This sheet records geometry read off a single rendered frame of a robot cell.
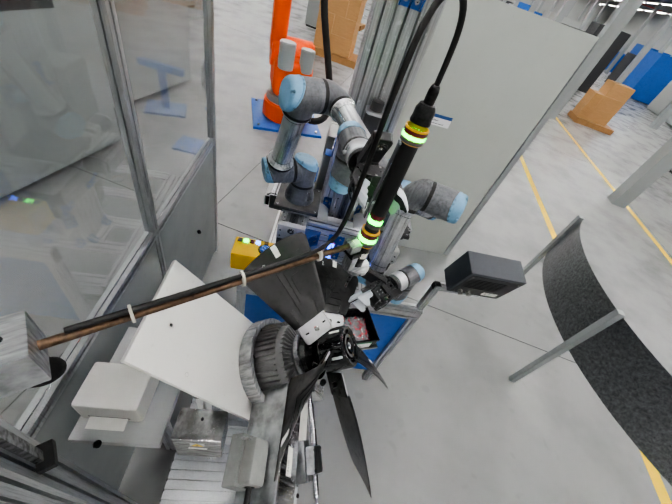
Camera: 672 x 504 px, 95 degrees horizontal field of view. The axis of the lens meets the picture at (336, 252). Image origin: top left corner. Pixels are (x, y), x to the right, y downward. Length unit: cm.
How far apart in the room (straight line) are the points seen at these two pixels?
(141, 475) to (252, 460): 127
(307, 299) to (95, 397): 65
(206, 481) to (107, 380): 95
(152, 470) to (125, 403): 97
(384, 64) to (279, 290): 106
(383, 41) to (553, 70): 156
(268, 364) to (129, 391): 42
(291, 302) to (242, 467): 38
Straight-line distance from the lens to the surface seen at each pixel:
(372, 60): 150
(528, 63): 269
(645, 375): 239
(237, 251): 127
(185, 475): 195
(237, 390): 93
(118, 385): 115
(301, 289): 83
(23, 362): 53
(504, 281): 146
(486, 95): 265
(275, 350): 92
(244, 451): 87
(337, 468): 210
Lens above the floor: 200
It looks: 43 degrees down
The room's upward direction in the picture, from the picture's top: 20 degrees clockwise
